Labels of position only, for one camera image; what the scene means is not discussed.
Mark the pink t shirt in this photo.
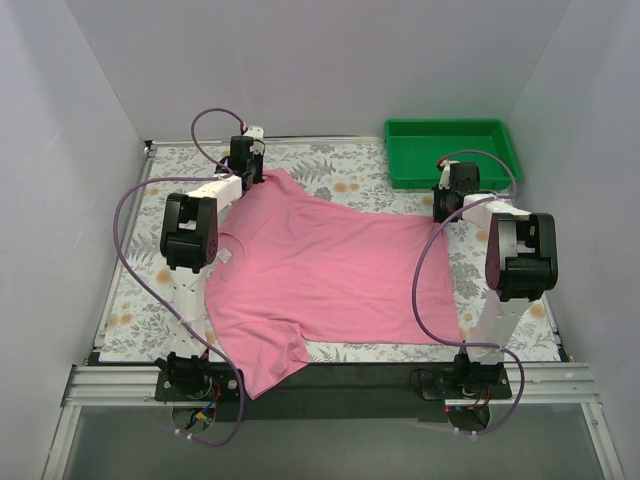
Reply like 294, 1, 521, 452
205, 169, 459, 398

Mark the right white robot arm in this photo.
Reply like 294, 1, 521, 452
433, 159, 558, 398

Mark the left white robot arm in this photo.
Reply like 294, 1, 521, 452
157, 128, 265, 400

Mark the green plastic bin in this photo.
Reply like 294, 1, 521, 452
384, 119, 521, 191

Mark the floral patterned table mat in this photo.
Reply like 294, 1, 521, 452
95, 139, 561, 363

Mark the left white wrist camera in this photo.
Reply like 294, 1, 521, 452
243, 125, 265, 154

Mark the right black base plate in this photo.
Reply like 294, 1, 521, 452
408, 368, 513, 401

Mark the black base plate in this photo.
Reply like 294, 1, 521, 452
408, 368, 513, 401
154, 364, 240, 403

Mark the aluminium frame rail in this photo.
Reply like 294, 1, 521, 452
43, 362, 624, 479

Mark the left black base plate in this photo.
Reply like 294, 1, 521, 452
154, 364, 240, 403

